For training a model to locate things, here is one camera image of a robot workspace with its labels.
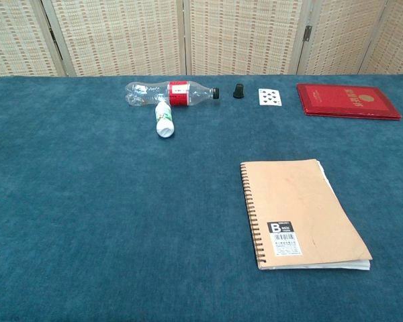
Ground kraft spiral notebook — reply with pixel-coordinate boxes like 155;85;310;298
239;158;373;271

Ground small white pill bottle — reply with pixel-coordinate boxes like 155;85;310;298
154;101;175;139

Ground clear plastic bottle red label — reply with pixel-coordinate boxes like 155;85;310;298
124;80;220;109

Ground blue table cloth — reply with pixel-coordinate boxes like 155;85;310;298
0;74;403;322

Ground playing card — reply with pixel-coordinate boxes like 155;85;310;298
258;88;283;107

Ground woven folding screen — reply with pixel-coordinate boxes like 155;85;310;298
0;0;403;81

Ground red certificate folder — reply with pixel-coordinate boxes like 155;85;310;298
296;83;402;121

